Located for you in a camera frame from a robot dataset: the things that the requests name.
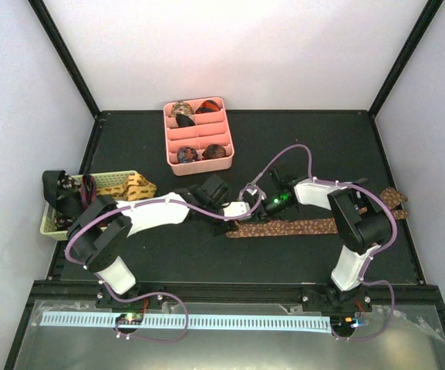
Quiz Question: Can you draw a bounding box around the black corner frame post left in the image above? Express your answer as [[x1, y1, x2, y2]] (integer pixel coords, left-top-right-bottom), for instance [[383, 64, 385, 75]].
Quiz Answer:
[[28, 0, 101, 119]]

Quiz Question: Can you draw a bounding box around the yellow patterned tie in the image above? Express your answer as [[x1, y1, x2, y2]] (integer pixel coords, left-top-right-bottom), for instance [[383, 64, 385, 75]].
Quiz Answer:
[[96, 173, 157, 201]]

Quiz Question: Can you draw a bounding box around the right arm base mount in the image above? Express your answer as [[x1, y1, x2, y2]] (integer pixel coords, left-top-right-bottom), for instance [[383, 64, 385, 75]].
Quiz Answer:
[[302, 283, 372, 339]]

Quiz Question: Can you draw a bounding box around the light blue cable duct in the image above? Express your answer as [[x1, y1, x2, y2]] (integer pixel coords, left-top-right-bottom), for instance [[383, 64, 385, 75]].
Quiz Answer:
[[39, 311, 332, 334]]

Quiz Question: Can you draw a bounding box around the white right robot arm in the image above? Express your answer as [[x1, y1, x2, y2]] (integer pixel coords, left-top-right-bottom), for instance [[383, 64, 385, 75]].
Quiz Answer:
[[251, 170, 397, 311]]

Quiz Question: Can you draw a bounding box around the floral rolled tie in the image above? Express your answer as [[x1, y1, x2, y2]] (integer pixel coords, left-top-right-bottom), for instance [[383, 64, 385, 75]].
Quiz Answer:
[[170, 101, 194, 116]]

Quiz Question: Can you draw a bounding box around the black corner frame post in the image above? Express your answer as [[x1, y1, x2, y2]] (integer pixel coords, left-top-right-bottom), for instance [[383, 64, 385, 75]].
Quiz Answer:
[[28, 0, 101, 119], [368, 0, 444, 119]]

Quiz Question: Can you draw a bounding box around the pink divided organizer box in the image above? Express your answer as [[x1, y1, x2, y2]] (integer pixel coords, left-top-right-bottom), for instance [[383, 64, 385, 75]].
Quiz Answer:
[[163, 96, 234, 177]]

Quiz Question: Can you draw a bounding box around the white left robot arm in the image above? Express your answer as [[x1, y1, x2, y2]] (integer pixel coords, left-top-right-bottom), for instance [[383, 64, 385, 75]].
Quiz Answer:
[[67, 175, 250, 308]]

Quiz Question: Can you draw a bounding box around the brown floral necktie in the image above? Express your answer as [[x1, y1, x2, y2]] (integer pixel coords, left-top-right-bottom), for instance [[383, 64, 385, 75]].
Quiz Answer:
[[225, 187, 408, 238]]

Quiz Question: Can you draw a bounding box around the black orange rolled tie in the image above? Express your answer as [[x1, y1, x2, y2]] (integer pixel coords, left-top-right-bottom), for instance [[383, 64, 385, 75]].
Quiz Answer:
[[195, 99, 221, 114]]

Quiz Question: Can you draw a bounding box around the dark brown rolled tie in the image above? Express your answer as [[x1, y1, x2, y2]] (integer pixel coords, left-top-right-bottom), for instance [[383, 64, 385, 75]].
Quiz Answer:
[[202, 144, 227, 160]]

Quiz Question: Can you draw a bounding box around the black corner frame post right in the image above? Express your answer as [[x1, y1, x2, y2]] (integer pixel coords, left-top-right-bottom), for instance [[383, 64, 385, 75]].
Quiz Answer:
[[368, 0, 444, 119]]

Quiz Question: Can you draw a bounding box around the light green plastic basket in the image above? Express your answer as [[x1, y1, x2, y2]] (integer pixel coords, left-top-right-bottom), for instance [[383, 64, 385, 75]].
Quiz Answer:
[[40, 170, 137, 241]]

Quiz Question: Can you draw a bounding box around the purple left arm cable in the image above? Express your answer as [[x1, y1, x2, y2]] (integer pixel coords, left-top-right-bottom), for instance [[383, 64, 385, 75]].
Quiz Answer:
[[64, 190, 264, 343]]

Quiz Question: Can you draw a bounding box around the dark striped tie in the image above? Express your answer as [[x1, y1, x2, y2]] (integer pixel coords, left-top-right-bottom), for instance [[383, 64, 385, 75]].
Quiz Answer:
[[80, 174, 97, 209]]

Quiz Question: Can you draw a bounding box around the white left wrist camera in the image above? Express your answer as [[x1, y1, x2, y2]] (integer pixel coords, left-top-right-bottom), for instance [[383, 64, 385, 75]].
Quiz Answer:
[[222, 201, 251, 220]]

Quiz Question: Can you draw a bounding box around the black patterned tie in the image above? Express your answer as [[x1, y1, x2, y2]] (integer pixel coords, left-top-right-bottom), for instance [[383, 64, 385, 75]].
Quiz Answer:
[[42, 170, 82, 218]]

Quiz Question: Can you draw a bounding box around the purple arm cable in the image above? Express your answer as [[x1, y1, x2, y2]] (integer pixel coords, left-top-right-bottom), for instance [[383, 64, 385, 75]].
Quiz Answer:
[[64, 190, 264, 343], [239, 144, 399, 342]]

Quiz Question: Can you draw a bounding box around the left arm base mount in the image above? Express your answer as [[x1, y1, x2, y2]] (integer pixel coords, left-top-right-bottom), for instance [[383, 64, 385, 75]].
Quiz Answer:
[[95, 287, 169, 336]]

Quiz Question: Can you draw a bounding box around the blue patterned rolled tie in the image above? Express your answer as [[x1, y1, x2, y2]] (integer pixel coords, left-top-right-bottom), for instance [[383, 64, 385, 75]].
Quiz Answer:
[[177, 146, 199, 164]]

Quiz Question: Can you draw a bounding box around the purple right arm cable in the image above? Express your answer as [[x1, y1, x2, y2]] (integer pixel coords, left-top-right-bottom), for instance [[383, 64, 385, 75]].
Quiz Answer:
[[239, 144, 399, 342]]

